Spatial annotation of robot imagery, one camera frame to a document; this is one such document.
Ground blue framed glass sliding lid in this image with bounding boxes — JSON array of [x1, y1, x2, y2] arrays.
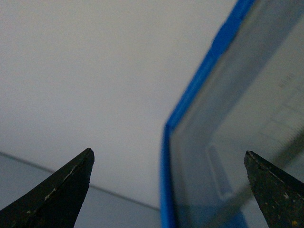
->
[[161, 0, 304, 228]]

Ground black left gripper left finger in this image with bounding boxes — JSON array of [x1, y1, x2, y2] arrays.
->
[[0, 148, 95, 228]]

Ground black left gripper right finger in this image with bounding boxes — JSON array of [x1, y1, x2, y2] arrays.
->
[[244, 151, 304, 228]]

